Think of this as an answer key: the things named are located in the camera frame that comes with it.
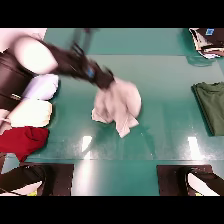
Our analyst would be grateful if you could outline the dark green garment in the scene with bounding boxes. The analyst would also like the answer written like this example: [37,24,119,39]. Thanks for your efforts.
[191,81,224,137]

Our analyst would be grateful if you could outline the lavender garment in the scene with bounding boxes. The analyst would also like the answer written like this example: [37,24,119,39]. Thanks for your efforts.
[21,73,60,101]

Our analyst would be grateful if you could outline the cream garment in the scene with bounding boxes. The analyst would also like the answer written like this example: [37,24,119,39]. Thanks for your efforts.
[7,98,54,129]

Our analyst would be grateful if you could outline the red garment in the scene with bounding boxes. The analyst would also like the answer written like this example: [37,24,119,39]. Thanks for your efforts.
[0,125,51,163]

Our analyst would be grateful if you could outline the pale grey T-shirt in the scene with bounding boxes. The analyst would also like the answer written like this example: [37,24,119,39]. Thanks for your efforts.
[91,77,143,139]

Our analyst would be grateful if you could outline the heap of clothes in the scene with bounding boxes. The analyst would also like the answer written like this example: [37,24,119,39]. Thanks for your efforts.
[188,27,224,60]

